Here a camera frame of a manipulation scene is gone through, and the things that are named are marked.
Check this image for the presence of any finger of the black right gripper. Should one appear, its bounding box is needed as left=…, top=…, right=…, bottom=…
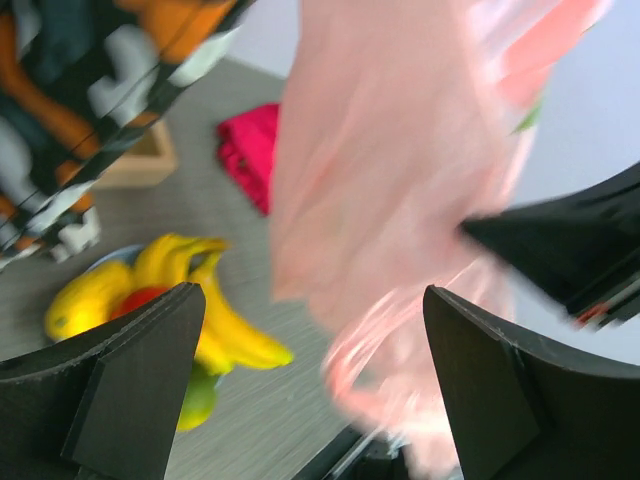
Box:
left=461, top=165, right=639, bottom=328

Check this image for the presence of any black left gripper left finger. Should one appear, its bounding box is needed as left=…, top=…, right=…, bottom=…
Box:
left=1, top=283, right=205, bottom=479

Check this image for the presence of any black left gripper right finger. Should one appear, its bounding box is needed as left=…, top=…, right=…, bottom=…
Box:
left=423, top=286, right=639, bottom=480

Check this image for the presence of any red apple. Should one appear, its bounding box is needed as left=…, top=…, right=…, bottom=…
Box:
left=110, top=286, right=168, bottom=320

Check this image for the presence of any pink peach plastic bag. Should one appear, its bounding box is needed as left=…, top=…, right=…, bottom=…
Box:
left=270, top=1, right=610, bottom=479

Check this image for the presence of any green orange citrus fruit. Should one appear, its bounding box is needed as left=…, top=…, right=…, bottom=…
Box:
left=176, top=362, right=219, bottom=433

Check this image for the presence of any yellow mango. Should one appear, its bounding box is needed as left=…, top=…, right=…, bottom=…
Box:
left=44, top=260, right=133, bottom=342

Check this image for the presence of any light blue plate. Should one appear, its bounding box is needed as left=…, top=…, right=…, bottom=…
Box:
left=87, top=244, right=144, bottom=272

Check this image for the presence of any yellow banana bunch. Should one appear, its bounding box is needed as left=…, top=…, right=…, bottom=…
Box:
left=133, top=233, right=294, bottom=375

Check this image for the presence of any wooden clothes rack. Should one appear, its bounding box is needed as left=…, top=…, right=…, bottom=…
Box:
left=95, top=120, right=178, bottom=189

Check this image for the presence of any red folded cloth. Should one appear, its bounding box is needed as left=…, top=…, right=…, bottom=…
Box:
left=216, top=103, right=280, bottom=216

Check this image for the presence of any orange camouflage cloth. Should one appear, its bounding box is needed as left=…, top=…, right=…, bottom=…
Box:
left=1, top=0, right=249, bottom=265

